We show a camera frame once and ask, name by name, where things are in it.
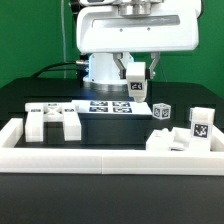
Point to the white U-shaped boundary fence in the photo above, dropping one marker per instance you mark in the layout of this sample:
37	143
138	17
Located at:
43	160

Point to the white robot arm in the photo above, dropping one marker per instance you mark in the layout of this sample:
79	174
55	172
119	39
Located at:
103	74

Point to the black raised platform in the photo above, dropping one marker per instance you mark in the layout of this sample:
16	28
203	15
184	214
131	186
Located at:
182	96

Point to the white tagged cube middle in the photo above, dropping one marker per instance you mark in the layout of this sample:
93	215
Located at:
161	111

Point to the white chair seat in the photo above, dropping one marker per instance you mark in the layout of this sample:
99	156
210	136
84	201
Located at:
164	140

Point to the white flat tag board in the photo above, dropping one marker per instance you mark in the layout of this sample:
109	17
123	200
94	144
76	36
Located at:
112	107

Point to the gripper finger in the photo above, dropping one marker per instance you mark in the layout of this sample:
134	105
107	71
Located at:
150	71
122	60

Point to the white chair back frame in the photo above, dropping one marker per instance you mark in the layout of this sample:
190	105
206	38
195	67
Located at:
40	113

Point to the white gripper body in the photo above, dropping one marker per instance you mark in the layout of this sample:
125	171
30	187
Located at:
168	25

